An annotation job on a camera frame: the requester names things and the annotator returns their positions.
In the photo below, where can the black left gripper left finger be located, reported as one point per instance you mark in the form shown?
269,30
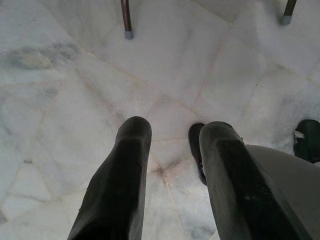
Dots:
117,180

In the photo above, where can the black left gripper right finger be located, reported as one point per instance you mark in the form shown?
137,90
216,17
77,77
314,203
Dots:
240,185

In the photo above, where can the robot grey leg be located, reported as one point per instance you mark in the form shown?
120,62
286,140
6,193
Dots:
287,180

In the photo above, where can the robot left black foot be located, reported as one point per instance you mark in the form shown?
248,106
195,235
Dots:
195,147

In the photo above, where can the robot black foot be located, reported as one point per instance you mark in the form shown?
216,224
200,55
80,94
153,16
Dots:
195,147
308,141

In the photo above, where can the robot right black foot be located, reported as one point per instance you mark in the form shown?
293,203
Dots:
308,141

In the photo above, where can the brown chair leg grey cap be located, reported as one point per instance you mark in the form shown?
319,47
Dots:
127,20
288,12

